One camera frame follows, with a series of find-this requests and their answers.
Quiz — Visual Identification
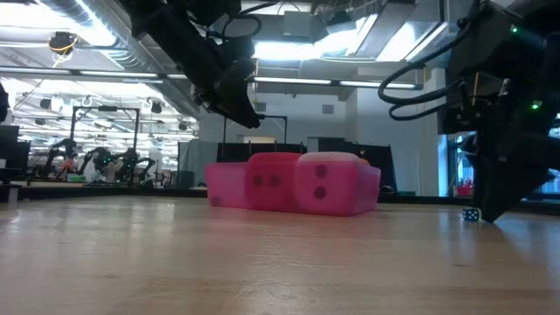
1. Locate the pink translucent plastic bin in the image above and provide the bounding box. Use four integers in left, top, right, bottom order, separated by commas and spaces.
204, 161, 382, 218

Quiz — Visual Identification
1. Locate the black cabinet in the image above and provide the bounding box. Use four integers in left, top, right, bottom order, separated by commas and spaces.
317, 136, 377, 155

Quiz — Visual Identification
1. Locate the ceiling light bar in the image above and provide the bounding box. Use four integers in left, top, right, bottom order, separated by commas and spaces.
251, 74, 424, 91

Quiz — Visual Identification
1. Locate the grey fabric cover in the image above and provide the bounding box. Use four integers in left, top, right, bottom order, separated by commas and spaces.
177, 139, 219, 172

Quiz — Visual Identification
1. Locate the black gantry frame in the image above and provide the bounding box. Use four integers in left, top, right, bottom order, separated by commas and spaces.
221, 114, 289, 154
66, 105, 141, 185

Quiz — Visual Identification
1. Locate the black ceiling sensor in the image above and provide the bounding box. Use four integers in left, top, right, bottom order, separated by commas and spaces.
47, 31, 79, 56

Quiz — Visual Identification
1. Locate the large pink foam die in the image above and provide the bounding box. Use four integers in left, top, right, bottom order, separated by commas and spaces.
293, 151, 364, 216

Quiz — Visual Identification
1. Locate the black monitor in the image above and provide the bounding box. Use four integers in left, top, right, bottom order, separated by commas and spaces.
0, 125, 31, 170

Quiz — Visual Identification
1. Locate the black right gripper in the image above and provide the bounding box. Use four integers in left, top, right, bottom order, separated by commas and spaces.
438, 77, 560, 224

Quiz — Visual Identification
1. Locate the black table frame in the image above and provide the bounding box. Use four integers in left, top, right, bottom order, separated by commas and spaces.
0, 186, 560, 215

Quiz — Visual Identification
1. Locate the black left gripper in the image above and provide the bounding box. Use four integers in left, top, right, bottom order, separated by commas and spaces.
173, 29, 263, 130

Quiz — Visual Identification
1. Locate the black partition wall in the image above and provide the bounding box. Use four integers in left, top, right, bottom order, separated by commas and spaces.
217, 142, 309, 164

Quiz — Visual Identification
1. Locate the glass window wall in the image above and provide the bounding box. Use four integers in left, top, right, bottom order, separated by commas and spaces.
445, 133, 478, 198

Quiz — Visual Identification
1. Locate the black panel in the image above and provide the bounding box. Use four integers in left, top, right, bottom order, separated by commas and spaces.
375, 143, 398, 193

